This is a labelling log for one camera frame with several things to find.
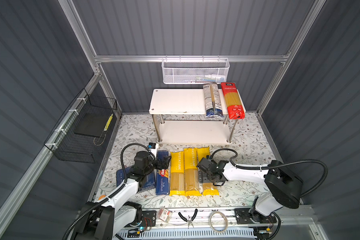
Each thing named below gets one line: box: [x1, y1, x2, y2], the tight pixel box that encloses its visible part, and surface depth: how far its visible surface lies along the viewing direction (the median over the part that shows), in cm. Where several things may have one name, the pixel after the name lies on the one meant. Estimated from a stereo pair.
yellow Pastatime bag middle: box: [184, 147, 202, 197], surface depth 87 cm
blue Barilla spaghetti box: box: [155, 150, 170, 196], surface depth 84 cm
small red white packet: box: [157, 206, 173, 223], surface depth 75 cm
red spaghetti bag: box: [221, 82, 245, 120], surface depth 76 cm
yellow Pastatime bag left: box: [169, 151, 186, 196], surface depth 88 cm
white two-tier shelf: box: [149, 88, 239, 145], surface depth 88 cm
